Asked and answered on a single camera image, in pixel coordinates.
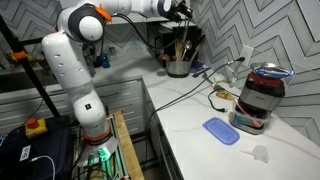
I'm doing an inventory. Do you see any silver black blender base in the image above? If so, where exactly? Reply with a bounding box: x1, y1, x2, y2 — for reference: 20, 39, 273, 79
239, 72, 285, 119

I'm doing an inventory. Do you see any clear plastic measuring scoop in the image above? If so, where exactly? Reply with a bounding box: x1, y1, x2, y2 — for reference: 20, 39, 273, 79
242, 145, 269, 163

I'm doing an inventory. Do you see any blue plastic lid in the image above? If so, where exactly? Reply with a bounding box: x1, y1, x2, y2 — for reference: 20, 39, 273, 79
202, 117, 240, 145

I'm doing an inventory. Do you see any white wall outlet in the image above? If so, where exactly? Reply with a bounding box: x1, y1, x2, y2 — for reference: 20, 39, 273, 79
240, 45, 254, 67

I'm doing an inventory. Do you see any blue foil packet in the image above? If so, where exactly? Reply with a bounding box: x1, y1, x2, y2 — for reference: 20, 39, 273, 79
250, 62, 295, 79

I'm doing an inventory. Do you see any yellow emergency stop box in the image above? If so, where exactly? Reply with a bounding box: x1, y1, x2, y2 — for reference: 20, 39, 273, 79
25, 118, 48, 139

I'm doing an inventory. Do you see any black power cable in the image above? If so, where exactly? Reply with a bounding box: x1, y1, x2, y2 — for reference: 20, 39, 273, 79
143, 56, 246, 161

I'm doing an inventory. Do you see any black bag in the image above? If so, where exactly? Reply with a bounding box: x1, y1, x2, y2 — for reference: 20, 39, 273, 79
0, 116, 73, 180

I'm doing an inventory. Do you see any silver utensil holder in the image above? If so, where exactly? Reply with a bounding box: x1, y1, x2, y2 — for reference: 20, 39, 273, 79
166, 61, 191, 78

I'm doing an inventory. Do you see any black appliance cord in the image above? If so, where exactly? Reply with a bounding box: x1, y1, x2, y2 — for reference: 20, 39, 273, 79
207, 87, 241, 114

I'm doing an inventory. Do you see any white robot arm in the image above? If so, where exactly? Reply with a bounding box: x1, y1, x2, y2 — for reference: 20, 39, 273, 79
42, 0, 192, 145

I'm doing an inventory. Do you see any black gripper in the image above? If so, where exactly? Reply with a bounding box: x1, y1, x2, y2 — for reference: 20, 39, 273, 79
169, 0, 193, 21

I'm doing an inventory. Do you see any wooden board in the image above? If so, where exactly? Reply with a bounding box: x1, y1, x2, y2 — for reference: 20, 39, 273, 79
113, 111, 145, 180

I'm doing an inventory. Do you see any metal spoon in holder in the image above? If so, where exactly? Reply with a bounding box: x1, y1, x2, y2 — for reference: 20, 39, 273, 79
180, 40, 192, 60

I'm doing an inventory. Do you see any blue cup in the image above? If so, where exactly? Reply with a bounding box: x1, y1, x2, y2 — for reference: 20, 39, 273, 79
100, 53, 110, 68

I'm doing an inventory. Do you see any clear container with utensils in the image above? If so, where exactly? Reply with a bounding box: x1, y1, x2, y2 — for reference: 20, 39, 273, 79
229, 109, 271, 135

